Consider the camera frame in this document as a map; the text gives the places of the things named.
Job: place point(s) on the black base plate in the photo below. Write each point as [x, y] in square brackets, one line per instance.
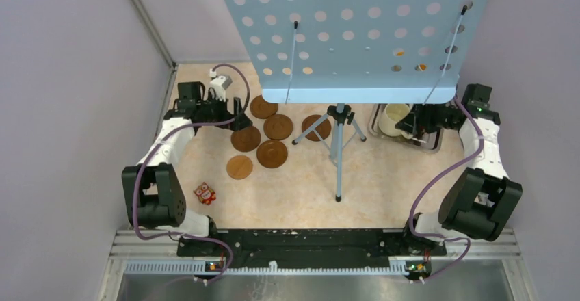
[312, 248]

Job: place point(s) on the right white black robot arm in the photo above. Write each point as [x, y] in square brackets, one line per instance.
[481, 201]

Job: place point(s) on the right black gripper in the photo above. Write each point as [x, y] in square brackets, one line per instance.
[423, 117]

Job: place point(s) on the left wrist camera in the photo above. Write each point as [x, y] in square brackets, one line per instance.
[219, 85]

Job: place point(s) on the light wooden coaster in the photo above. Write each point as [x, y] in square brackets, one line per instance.
[239, 167]

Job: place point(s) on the grey cable duct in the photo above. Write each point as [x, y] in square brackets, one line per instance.
[202, 268]

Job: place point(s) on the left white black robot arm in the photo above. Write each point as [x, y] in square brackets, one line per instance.
[152, 192]

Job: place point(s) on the red owl figurine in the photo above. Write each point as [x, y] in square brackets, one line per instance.
[205, 194]

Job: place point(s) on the metal tray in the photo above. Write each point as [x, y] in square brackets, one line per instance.
[428, 143]

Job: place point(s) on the blue perforated music stand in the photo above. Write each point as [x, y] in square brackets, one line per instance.
[343, 52]

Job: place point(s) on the cream mug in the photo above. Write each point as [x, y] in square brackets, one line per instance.
[390, 116]

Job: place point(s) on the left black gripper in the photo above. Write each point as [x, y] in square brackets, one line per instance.
[241, 120]

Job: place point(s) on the dark wooden coaster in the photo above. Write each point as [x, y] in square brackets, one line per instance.
[272, 154]
[246, 140]
[262, 109]
[278, 127]
[321, 132]

